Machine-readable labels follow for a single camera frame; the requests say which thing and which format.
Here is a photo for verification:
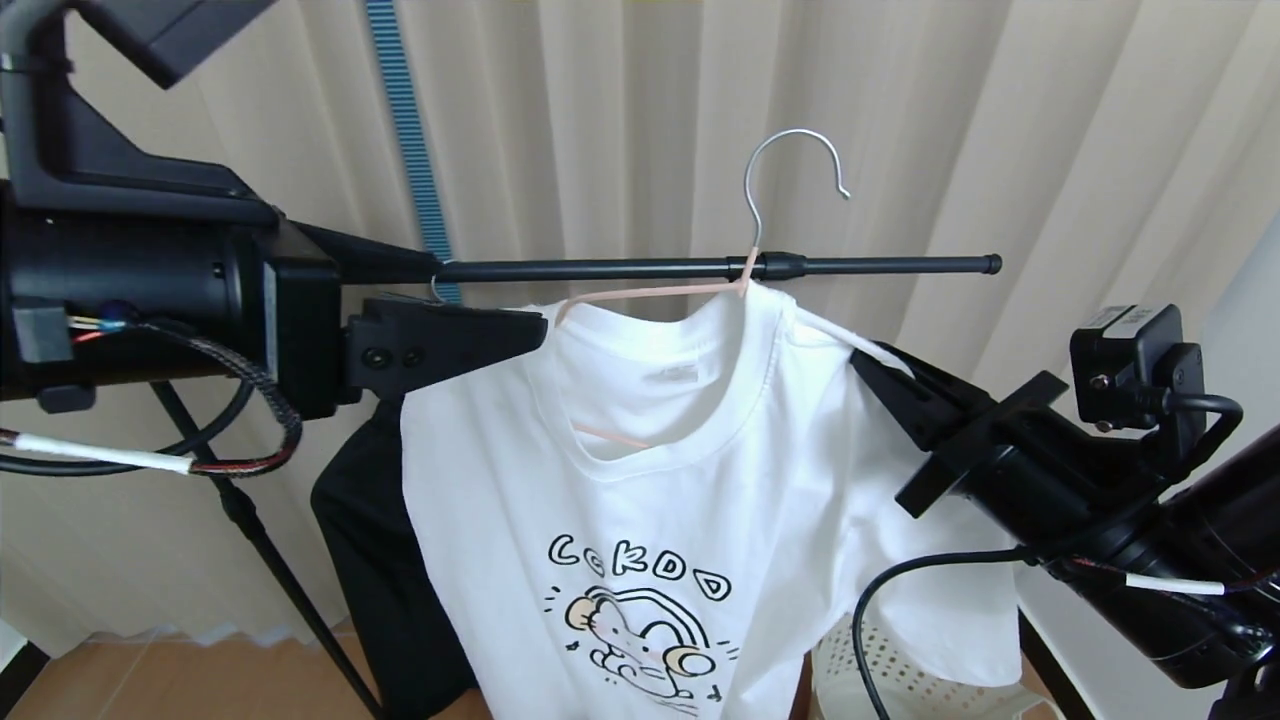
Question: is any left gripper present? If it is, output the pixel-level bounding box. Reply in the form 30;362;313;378
0;195;550;423

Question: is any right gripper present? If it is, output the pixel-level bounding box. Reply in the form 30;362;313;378
895;371;1166;573

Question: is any black garment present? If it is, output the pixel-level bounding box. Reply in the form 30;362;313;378
310;395;481;720

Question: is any white printed t-shirt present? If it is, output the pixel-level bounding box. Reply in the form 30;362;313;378
400;283;1023;720

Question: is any white laundry basket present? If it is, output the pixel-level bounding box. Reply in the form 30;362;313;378
808;618;1066;720

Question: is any black clothes rack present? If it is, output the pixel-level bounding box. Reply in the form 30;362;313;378
150;252;1004;720

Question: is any white curtain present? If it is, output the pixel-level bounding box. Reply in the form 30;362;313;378
0;0;1280;646

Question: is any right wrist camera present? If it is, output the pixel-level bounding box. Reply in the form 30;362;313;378
1068;303;1244;476

